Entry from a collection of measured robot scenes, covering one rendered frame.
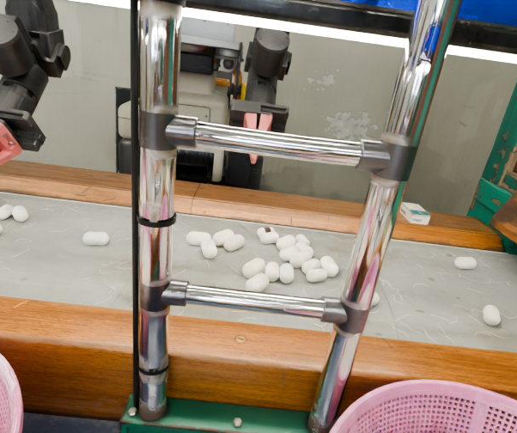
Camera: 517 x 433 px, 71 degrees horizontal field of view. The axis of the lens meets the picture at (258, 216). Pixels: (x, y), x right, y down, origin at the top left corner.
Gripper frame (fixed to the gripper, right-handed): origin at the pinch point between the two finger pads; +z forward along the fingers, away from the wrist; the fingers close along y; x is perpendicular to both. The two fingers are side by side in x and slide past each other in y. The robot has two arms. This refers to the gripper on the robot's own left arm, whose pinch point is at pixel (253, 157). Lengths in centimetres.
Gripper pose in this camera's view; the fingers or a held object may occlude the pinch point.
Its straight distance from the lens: 61.8
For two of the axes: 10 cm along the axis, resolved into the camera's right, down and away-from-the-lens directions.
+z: -0.9, 8.9, -4.5
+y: 9.9, 1.2, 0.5
